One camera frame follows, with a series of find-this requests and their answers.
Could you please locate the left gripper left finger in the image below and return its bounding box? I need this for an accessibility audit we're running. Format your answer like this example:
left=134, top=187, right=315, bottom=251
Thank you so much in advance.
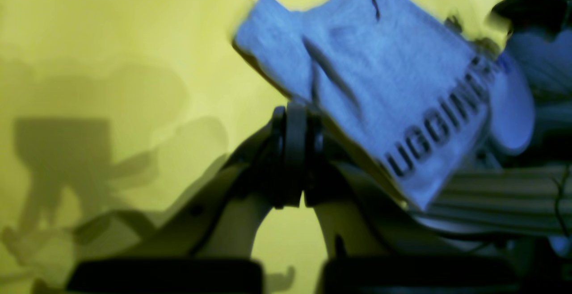
left=66, top=106, right=286, bottom=294

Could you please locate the grey t-shirt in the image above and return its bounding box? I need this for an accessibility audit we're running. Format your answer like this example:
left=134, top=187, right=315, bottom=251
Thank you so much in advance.
left=232, top=0, right=503, bottom=212

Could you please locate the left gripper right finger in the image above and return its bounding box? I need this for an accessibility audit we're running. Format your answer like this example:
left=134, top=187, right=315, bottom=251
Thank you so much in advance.
left=285, top=102, right=521, bottom=294

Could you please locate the aluminium frame rail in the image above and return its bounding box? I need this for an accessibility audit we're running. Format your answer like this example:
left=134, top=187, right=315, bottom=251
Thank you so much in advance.
left=409, top=164, right=571, bottom=236

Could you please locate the yellow tablecloth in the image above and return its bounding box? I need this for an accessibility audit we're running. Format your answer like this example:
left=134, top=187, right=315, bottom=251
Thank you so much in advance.
left=0, top=0, right=514, bottom=294

